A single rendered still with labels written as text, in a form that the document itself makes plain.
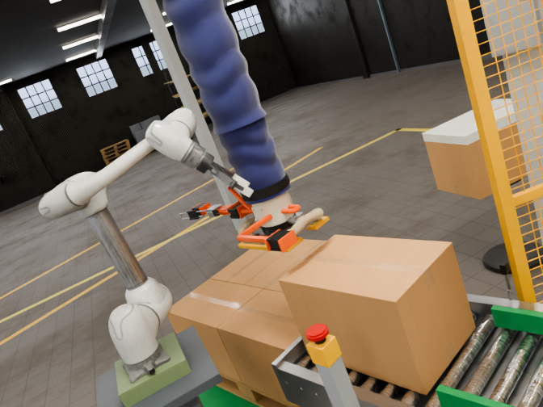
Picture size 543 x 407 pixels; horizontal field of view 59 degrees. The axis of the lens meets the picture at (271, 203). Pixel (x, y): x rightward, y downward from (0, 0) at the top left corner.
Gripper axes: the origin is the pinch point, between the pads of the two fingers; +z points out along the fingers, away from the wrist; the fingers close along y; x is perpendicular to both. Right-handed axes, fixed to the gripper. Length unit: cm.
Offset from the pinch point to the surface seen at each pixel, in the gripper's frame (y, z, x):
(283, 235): 10.3, 18.7, -6.4
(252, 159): -21.3, -0.6, 8.7
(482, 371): 36, 101, -7
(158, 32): -379, -99, 44
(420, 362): 35, 79, -16
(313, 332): 49, 31, -20
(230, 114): -19.9, -18.2, 19.5
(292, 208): -19.0, 24.9, 0.1
